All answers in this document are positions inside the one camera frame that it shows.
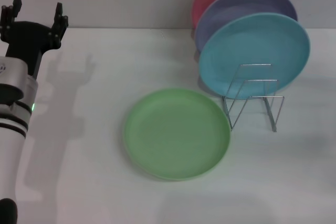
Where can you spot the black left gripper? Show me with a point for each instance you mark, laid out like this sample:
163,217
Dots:
29,37

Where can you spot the green plate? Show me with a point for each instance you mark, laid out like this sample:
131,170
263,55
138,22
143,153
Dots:
176,134

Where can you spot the purple plate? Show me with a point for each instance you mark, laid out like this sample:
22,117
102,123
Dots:
236,9

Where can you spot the teal plate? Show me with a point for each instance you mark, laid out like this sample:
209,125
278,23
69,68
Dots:
252,48

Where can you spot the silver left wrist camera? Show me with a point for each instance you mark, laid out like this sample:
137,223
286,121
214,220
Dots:
13,70

